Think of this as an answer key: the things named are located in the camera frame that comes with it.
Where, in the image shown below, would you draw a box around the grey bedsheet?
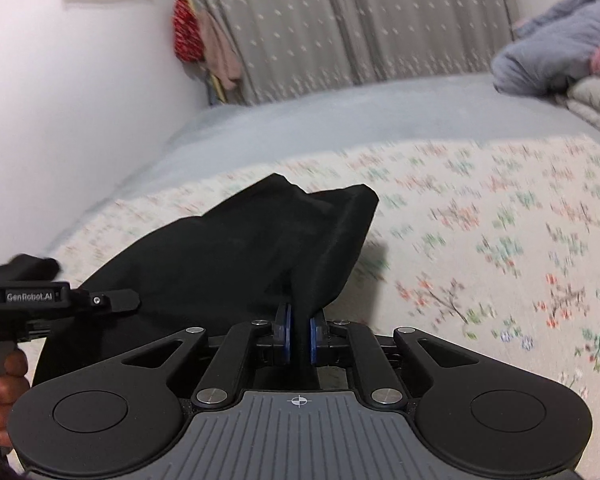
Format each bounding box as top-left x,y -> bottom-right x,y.
45,72 -> 600,257

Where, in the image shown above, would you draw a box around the black folded garment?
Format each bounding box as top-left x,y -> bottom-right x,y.
0,254 -> 62,287

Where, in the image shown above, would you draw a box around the black pants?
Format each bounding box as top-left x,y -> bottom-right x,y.
32,173 -> 380,392

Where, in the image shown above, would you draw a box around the grey folded blanket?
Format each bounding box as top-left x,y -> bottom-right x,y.
554,74 -> 600,142

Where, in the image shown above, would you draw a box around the floral printed blanket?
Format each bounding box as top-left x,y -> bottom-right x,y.
45,132 -> 600,461

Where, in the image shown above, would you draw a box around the pink hanging cloth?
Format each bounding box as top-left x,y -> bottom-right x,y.
196,10 -> 244,92

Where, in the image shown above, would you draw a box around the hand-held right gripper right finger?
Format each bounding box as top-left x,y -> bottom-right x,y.
308,309 -> 481,407

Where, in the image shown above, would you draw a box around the yellow stick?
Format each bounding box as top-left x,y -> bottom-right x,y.
180,0 -> 229,106

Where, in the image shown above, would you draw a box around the red hanging knit item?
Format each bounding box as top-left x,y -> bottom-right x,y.
172,0 -> 204,64

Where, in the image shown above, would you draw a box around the blue-grey crumpled cloth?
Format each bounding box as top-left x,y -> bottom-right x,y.
492,0 -> 600,97

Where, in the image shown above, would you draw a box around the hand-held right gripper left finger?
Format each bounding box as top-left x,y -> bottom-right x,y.
121,302 -> 294,409

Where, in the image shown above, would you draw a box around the grey flower-print curtain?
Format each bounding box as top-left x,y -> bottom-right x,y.
177,0 -> 522,107

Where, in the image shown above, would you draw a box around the person's left hand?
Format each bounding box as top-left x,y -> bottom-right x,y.
0,349 -> 32,449

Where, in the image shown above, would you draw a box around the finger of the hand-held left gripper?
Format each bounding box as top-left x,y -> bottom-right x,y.
87,289 -> 141,315

